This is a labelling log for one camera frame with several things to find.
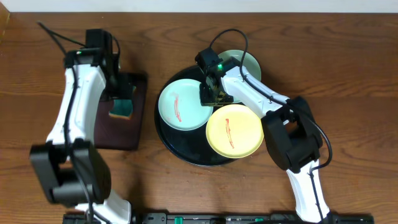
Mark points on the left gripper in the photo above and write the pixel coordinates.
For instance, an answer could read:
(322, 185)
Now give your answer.
(123, 93)

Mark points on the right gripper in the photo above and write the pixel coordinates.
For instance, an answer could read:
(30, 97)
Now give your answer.
(206, 102)

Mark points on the green sponge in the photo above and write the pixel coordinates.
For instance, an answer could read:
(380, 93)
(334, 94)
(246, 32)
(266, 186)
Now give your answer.
(121, 109)

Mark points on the light blue plate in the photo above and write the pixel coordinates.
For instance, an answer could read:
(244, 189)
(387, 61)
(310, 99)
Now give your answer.
(180, 107)

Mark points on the yellow plate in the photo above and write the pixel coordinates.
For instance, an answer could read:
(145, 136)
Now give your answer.
(234, 131)

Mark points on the pale green plate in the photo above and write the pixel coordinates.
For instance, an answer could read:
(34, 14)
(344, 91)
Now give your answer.
(251, 65)

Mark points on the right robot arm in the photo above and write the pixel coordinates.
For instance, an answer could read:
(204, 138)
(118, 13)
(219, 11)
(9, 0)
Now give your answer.
(293, 138)

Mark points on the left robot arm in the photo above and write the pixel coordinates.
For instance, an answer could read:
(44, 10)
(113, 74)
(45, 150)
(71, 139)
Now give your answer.
(69, 168)

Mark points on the dark brown square tray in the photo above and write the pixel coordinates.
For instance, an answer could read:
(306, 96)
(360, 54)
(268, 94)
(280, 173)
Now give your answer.
(119, 133)

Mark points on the round black tray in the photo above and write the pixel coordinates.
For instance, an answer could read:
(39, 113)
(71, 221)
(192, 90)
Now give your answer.
(190, 146)

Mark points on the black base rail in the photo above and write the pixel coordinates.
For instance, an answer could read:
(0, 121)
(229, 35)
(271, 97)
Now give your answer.
(162, 218)

